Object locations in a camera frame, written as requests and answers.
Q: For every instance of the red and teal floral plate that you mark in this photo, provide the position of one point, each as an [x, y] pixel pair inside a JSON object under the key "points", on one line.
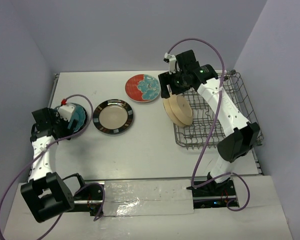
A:
{"points": [[142, 88]]}

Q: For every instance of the silver tape sheet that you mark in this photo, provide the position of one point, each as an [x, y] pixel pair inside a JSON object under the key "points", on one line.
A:
{"points": [[148, 198]]}

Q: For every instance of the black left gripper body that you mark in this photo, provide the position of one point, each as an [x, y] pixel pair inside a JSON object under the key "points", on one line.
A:
{"points": [[61, 124]]}

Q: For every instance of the black rimmed cream plate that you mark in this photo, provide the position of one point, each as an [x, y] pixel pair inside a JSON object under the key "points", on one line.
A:
{"points": [[113, 116]]}

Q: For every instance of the teal scalloped plate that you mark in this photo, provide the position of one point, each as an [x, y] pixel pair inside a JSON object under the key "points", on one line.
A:
{"points": [[78, 120]]}

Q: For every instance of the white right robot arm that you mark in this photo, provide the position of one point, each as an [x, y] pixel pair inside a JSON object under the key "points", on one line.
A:
{"points": [[240, 133]]}

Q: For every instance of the cream bird painted plate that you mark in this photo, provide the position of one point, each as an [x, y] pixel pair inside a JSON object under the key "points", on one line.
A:
{"points": [[183, 110]]}

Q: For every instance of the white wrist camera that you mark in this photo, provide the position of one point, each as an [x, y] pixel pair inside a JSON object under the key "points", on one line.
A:
{"points": [[172, 61], [66, 110]]}

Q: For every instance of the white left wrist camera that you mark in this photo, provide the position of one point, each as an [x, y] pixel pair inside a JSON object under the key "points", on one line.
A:
{"points": [[66, 110]]}

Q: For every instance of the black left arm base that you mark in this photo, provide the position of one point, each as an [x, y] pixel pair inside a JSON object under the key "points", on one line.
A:
{"points": [[89, 198]]}

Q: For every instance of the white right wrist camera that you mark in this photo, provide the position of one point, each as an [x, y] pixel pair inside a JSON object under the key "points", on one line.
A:
{"points": [[172, 61]]}

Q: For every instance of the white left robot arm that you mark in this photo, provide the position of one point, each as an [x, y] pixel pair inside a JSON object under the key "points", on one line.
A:
{"points": [[45, 193]]}

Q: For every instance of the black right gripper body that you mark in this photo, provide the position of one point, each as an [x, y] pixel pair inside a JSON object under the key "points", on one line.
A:
{"points": [[180, 83]]}

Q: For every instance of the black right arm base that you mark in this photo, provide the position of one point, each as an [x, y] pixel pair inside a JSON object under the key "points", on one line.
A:
{"points": [[214, 195]]}

